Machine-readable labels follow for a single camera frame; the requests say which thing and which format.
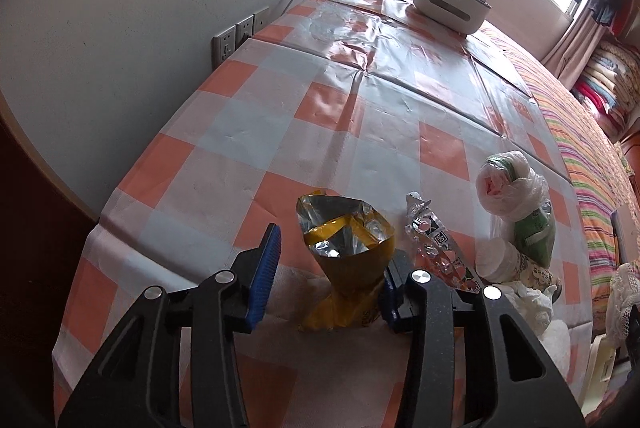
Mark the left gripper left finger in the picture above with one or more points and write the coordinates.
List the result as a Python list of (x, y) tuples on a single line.
[(133, 380)]

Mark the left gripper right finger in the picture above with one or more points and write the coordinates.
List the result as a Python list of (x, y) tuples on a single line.
[(509, 378)]

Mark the white tissue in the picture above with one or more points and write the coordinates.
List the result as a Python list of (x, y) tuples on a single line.
[(532, 304)]

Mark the silver foil wrapper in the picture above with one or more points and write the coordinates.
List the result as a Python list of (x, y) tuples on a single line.
[(436, 249)]

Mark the green bag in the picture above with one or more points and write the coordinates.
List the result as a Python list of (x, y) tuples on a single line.
[(519, 198)]

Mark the yellow foil snack bag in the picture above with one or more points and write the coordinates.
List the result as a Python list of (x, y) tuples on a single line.
[(353, 245)]

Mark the white fluffy plush toy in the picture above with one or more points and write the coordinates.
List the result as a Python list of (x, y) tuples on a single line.
[(556, 341)]

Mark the white blue mask box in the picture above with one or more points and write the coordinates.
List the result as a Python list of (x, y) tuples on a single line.
[(598, 372)]

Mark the white lace cloth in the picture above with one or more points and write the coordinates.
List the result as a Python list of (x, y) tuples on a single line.
[(624, 294)]

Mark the grey white notebook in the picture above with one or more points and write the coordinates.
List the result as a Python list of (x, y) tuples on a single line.
[(625, 234)]

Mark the red wooden headboard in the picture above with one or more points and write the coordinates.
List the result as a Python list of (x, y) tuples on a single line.
[(631, 150)]

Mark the stack of folded blankets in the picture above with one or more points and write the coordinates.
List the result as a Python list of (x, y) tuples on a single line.
[(608, 87)]

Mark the pink right curtain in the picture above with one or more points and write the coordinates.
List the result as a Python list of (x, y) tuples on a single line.
[(570, 55)]

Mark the checkered orange tablecloth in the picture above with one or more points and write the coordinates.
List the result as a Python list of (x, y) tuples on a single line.
[(361, 98)]

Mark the white desktop organizer box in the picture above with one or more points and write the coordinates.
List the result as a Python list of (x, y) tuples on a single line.
[(462, 16)]

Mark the wall power socket strip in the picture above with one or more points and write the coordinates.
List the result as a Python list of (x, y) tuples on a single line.
[(224, 44)]

